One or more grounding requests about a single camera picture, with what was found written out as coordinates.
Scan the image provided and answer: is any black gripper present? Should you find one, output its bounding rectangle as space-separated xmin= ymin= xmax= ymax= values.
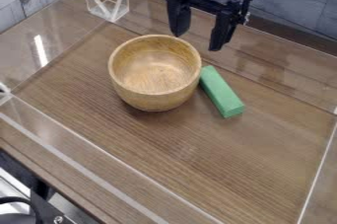
xmin=167 ymin=0 xmax=253 ymax=51

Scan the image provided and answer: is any clear acrylic corner bracket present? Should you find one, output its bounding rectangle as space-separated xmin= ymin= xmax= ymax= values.
xmin=85 ymin=0 xmax=129 ymax=23

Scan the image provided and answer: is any green rectangular block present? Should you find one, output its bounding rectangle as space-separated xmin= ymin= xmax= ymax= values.
xmin=200 ymin=65 xmax=245 ymax=118

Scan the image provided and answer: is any black metal table bracket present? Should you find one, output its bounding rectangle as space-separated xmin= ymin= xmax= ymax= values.
xmin=31 ymin=191 xmax=76 ymax=224

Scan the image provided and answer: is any wooden bowl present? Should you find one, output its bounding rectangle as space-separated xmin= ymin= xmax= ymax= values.
xmin=108 ymin=35 xmax=201 ymax=112

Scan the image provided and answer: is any black cable lower left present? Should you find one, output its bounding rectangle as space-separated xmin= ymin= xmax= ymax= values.
xmin=0 ymin=195 xmax=42 ymax=224

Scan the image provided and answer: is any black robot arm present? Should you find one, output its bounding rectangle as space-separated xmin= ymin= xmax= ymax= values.
xmin=167 ymin=0 xmax=253 ymax=51

